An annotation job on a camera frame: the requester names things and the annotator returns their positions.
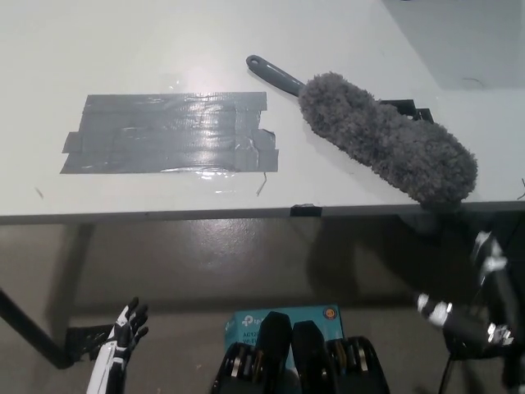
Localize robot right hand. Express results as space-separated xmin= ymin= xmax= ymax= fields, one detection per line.
xmin=415 ymin=229 xmax=516 ymax=355

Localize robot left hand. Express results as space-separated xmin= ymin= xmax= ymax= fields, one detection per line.
xmin=107 ymin=295 xmax=150 ymax=357

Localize grey fluffy duster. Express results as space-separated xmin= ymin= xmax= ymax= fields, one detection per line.
xmin=245 ymin=53 xmax=480 ymax=215

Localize black robot body blocks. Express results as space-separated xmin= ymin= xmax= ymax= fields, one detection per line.
xmin=210 ymin=310 xmax=391 ymax=394

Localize black floor tape patch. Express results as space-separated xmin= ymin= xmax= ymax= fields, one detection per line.
xmin=64 ymin=323 xmax=115 ymax=363

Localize black metal table leg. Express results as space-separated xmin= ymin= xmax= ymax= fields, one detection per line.
xmin=0 ymin=286 xmax=78 ymax=369

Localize teal router box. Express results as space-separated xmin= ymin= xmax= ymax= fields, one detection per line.
xmin=223 ymin=303 xmax=344 ymax=370

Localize small black tape piece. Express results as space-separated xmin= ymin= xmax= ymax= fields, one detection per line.
xmin=289 ymin=202 xmax=324 ymax=218

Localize black square tape patch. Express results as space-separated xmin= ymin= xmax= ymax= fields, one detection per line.
xmin=379 ymin=98 xmax=436 ymax=124

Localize black cable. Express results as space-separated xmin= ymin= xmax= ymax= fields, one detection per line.
xmin=435 ymin=351 xmax=465 ymax=394

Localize grey duct tape patch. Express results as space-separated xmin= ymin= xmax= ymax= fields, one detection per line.
xmin=59 ymin=92 xmax=281 ymax=176

